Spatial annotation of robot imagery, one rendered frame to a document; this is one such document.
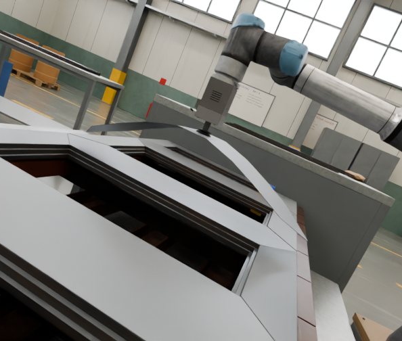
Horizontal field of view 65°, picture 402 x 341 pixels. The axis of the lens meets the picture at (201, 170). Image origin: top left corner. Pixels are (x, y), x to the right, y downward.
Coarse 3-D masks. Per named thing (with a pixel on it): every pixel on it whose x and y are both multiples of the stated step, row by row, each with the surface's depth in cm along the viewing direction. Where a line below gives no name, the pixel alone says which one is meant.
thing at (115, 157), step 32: (96, 160) 83; (128, 160) 95; (160, 160) 125; (160, 192) 78; (192, 192) 91; (224, 192) 118; (192, 224) 75; (224, 224) 75; (256, 224) 87; (0, 256) 36; (32, 288) 34; (64, 288) 34; (64, 320) 32; (96, 320) 33
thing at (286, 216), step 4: (284, 208) 79; (284, 212) 75; (288, 212) 80; (284, 216) 73; (288, 216) 77; (292, 216) 81; (284, 220) 69; (288, 220) 73; (292, 220) 77; (288, 224) 70; (292, 224) 74; (296, 224) 78; (292, 228) 71; (296, 228) 74
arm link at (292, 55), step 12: (264, 36) 73; (276, 36) 73; (264, 48) 72; (276, 48) 72; (288, 48) 71; (300, 48) 70; (264, 60) 74; (276, 60) 72; (288, 60) 71; (300, 60) 71; (276, 72) 78; (288, 72) 73
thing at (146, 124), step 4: (132, 124) 84; (136, 124) 84; (140, 124) 84; (144, 124) 84; (148, 124) 84; (152, 124) 85; (156, 124) 85; (160, 124) 85; (152, 128) 95; (156, 128) 95; (160, 128) 95; (164, 128) 95
